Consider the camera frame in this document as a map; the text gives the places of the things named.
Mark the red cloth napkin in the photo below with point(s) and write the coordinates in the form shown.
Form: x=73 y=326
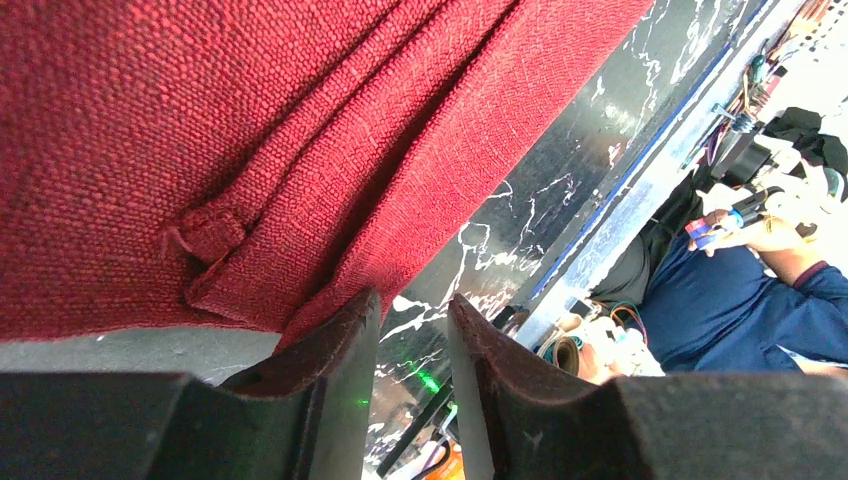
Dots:
x=256 y=164

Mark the aluminium frame rail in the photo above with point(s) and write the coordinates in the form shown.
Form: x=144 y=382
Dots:
x=636 y=129

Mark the person in blue shirt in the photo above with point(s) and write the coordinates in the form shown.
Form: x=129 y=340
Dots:
x=761 y=299

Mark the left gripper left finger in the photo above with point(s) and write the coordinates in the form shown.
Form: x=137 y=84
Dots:
x=300 y=414

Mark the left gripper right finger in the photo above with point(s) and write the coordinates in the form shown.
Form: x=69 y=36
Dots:
x=522 y=418

